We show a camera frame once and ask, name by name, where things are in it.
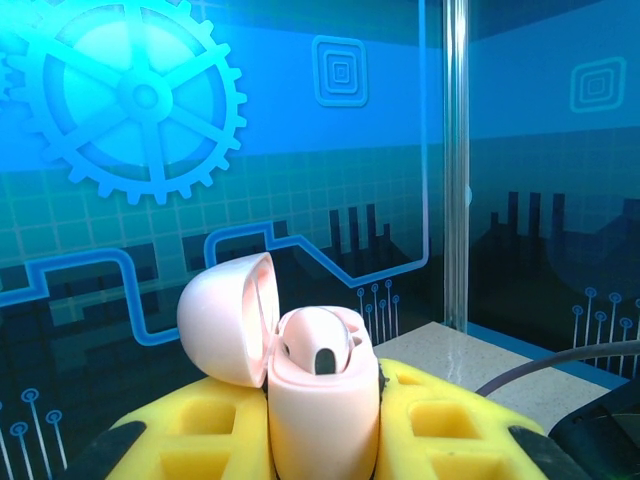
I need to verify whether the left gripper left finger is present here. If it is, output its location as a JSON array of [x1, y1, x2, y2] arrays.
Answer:
[[59, 372, 274, 480]]

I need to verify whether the pink earbud charging case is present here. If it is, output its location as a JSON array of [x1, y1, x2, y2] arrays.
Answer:
[[176, 251, 382, 480]]

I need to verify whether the pink wireless earbud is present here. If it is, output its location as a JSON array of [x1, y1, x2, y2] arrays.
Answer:
[[277, 307, 354, 376]]

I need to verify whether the blue table edge rail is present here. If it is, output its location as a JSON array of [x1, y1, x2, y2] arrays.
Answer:
[[464, 322, 631, 391]]

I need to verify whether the aluminium frame post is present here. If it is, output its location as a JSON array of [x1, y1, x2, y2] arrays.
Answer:
[[442, 0, 474, 334]]

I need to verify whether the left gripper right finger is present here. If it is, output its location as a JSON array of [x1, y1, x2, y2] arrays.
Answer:
[[374, 357, 596, 480]]

